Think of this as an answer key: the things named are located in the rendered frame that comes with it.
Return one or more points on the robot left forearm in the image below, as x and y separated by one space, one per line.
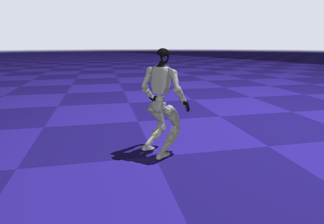
148 93

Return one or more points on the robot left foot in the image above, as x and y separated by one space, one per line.
145 147

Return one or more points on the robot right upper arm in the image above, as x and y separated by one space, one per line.
174 76

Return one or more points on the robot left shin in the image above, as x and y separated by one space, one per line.
154 135

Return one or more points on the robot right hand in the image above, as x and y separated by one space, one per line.
187 105

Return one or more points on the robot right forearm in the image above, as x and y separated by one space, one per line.
181 96

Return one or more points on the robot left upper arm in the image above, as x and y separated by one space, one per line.
146 79

